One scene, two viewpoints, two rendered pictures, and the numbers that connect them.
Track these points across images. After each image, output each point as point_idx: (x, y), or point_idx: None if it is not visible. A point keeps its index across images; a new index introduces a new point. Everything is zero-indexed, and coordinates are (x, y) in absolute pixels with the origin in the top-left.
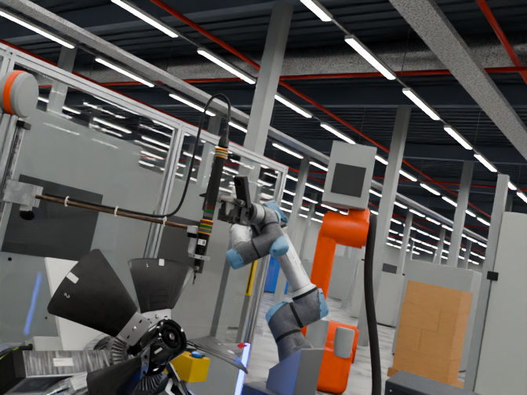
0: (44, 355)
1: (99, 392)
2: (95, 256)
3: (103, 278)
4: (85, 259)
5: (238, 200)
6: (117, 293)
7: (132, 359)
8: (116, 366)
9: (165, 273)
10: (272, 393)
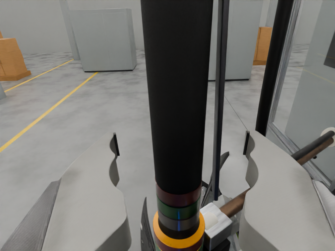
0: (201, 199)
1: (143, 213)
2: (223, 158)
3: (210, 181)
4: (222, 155)
5: (16, 237)
6: (202, 203)
7: (151, 236)
8: (147, 218)
9: None
10: None
